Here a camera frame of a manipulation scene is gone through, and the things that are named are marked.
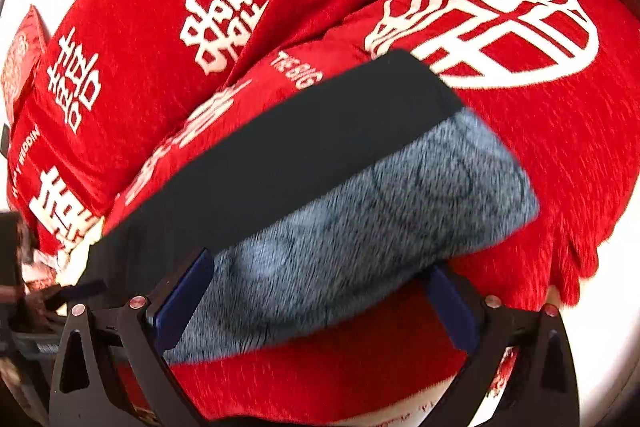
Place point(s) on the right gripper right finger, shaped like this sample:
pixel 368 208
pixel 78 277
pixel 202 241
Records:
pixel 541 389

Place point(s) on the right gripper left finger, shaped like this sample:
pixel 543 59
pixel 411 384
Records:
pixel 85 387

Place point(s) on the black and grey pants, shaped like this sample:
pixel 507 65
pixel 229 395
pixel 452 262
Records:
pixel 316 210

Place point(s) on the red pillow with white characters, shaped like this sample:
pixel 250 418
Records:
pixel 88 105

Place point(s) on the red blanket with white characters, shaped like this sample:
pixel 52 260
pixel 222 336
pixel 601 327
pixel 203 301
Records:
pixel 556 80

